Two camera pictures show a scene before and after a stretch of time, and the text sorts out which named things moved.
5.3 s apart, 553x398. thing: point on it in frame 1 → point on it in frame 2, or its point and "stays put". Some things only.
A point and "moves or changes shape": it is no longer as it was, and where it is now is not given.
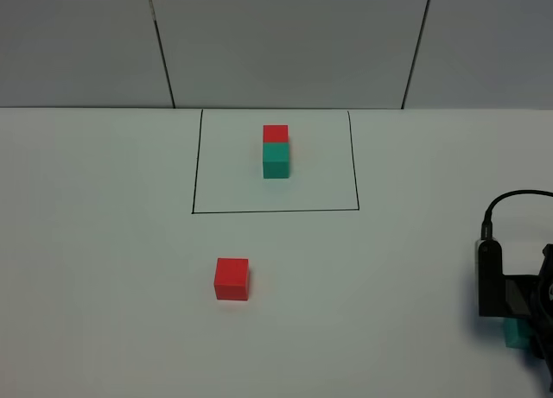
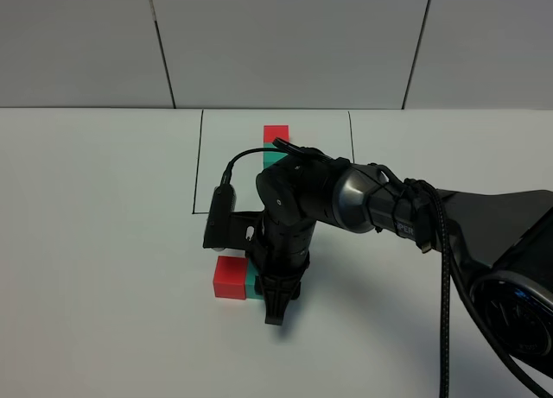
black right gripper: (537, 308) → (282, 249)
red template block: (276, 133) stays put
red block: (232, 279) stays put
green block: (518, 332) moves or changes shape
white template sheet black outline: (229, 162) stays put
